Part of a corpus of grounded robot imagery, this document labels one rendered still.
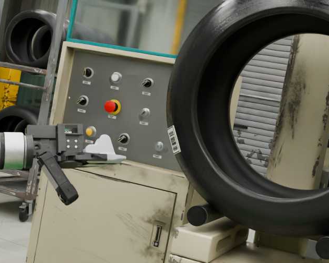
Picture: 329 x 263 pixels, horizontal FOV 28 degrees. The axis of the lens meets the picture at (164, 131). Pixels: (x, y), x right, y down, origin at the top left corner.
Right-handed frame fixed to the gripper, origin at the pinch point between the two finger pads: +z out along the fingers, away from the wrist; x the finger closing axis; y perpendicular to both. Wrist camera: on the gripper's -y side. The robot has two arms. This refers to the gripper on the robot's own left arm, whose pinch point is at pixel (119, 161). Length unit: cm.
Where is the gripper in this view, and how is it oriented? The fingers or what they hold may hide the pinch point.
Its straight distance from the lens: 140.1
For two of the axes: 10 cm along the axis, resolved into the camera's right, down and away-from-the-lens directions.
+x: -3.3, 2.4, 9.1
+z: 9.4, 0.2, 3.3
